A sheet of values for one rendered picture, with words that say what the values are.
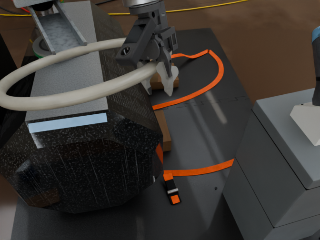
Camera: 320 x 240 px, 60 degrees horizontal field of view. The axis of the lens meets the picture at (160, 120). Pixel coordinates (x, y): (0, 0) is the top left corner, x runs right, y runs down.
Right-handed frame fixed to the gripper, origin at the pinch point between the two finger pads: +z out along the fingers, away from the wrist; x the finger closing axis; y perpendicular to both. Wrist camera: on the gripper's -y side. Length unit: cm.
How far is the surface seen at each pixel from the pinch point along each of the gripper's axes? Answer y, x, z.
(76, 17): 68, 101, -10
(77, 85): 25, 63, 13
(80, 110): 14, 53, 19
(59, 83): 21, 71, 11
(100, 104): 21, 48, 19
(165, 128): 86, 67, 74
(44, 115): 4, 63, 17
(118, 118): 23, 42, 27
